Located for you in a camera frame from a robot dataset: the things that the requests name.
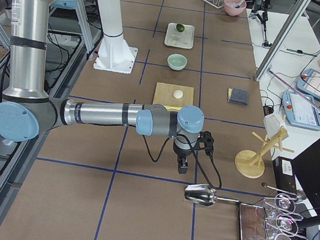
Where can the blue teach pendant far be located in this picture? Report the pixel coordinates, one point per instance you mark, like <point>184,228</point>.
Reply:
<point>309,83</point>

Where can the light green ceramic bowl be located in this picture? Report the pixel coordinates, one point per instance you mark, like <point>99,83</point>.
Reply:
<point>177,62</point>

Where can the black monitor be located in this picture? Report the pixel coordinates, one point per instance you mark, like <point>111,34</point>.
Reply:
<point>306,167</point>

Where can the green lime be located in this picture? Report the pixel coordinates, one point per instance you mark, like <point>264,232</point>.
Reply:
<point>180,28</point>

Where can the white steamed bun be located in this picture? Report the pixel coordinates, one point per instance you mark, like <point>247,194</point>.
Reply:
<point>178,94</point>

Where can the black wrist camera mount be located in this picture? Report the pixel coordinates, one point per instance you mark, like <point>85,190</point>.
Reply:
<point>206,142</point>

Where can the clear wine glass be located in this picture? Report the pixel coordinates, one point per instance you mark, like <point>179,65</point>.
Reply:
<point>281,207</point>

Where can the steel scoop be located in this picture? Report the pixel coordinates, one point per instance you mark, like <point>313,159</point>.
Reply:
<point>205,195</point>

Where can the dark glass rack tray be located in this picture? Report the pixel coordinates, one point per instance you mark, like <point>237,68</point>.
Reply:
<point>251,221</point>

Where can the pink bowl with ice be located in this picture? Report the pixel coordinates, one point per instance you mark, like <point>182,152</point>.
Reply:
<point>234,7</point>

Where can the blue teach pendant near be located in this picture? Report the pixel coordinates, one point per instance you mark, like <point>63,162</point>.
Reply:
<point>299,112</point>

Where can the bamboo cutting board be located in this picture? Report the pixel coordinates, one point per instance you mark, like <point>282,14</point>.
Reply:
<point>164,95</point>

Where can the grey folded cloth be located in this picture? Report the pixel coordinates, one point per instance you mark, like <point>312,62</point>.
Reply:
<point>238,96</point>

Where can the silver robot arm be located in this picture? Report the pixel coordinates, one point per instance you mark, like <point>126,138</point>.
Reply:
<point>26,110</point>

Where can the blue teach pendant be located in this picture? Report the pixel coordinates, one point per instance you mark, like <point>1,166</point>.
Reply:
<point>309,83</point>
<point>299,112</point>

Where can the wooden mug tree stand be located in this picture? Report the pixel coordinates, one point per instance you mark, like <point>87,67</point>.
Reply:
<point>250,163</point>

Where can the black tripod stick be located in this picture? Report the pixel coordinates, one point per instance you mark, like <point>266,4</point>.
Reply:
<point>260,11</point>

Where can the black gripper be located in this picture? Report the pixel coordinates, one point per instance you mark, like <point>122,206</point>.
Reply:
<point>181,153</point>

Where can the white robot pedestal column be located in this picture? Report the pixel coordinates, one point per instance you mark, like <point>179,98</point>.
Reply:
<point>114,54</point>

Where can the aluminium frame post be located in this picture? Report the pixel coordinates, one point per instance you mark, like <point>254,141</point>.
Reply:
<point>293,17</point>

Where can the white plastic tray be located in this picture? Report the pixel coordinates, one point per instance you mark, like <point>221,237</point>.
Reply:
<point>175,38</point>

